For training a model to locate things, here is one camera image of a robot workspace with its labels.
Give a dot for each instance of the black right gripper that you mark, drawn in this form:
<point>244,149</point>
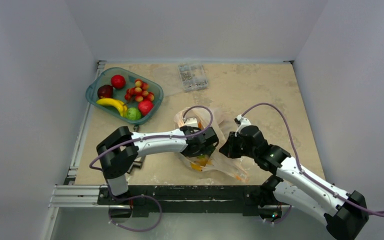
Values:
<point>231,147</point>

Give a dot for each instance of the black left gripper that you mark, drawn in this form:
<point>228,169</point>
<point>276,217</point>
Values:
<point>203,151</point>

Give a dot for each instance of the orange fake fruit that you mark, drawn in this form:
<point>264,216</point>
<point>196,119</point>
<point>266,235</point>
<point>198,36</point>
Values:
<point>199,164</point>

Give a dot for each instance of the translucent orange plastic bag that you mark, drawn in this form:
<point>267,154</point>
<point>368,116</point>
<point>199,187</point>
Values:
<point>216,161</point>

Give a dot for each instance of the green fake custard apple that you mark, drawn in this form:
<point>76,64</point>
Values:
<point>133,114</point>

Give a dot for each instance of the red yellow fake cherry bunch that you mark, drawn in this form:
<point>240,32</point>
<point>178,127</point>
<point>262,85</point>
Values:
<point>139,92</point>

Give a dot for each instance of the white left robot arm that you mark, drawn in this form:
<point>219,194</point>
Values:
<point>117,152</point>

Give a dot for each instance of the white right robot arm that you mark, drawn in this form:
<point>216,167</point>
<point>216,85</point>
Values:
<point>339,211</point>

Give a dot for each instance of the yellow fake banana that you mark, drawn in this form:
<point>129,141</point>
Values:
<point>120,106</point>

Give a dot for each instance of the dark red fake apple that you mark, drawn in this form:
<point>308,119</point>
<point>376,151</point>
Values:
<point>105,91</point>

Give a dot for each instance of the black metal clamp tool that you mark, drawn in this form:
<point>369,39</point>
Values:
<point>138,163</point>

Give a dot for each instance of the clear screw organizer box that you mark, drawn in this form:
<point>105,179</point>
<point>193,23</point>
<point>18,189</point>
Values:
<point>192,76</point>

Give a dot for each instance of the teal plastic tray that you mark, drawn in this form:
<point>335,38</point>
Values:
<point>104,78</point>

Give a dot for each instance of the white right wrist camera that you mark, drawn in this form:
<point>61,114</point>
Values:
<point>241,122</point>

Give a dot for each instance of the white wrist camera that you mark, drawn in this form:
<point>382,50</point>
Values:
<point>241,122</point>
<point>193,122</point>

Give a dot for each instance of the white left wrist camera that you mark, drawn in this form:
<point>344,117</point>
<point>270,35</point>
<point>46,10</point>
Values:
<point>193,122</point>

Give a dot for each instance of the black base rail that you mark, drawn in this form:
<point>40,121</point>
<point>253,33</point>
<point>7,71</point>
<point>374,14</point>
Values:
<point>142,200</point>

